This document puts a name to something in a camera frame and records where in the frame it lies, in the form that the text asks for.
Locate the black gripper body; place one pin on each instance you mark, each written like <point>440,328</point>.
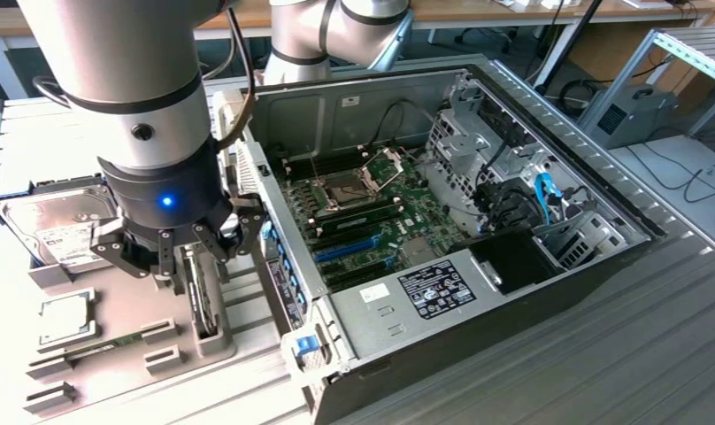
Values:
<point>162,195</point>

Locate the graphics card with metal bracket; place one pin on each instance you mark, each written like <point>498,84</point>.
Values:
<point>200,301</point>

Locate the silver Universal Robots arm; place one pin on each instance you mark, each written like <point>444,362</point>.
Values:
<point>126,66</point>

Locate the blue slot latch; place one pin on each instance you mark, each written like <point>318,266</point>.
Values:
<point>292,279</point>
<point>267,233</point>
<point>302,301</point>
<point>282,255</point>

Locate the grey parts rack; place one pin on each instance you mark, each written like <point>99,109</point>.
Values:
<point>126,319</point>

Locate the silver hard disk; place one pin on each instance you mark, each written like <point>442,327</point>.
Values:
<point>43,221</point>

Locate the green RAM stick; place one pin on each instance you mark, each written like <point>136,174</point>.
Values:
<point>115,343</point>

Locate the blue expansion slot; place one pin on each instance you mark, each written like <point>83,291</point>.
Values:
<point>344,249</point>

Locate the silver CPU chip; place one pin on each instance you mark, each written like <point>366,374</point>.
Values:
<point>65,321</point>

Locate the black expansion slot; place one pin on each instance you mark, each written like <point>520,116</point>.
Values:
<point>351,268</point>
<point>356,280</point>

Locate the thin locking lever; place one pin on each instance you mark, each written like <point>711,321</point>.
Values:
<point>315,170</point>

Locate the black RAM slot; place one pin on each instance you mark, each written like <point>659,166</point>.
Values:
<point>322,160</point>
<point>351,210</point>
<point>327,170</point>

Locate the black RAM stick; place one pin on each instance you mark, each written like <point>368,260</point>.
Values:
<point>356,223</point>

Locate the CPU socket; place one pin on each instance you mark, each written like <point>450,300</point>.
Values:
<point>342,190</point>

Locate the blue case release latch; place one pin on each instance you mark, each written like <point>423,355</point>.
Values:
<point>307,345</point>

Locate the grey power supply unit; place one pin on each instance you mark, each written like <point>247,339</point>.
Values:
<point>380,319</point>

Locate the silver chipset heat sink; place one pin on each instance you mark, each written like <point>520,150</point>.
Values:
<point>422,250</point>

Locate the green motherboard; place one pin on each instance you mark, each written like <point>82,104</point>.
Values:
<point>416,208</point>

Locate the metal socket cover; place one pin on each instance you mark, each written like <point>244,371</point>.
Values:
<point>386,152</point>

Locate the open black PC case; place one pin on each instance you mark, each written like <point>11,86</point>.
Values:
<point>510,319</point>

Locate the slotted metal disk bay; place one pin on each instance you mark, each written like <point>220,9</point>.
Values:
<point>604,239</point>

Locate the office chair black base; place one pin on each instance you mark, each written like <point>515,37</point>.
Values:
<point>504,34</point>

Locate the grey box with vent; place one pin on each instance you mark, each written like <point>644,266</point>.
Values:
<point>635,115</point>

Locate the black stand pole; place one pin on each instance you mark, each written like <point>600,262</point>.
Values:
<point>587,20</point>

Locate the aluminium frame table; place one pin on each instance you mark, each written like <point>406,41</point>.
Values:
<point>687,48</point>

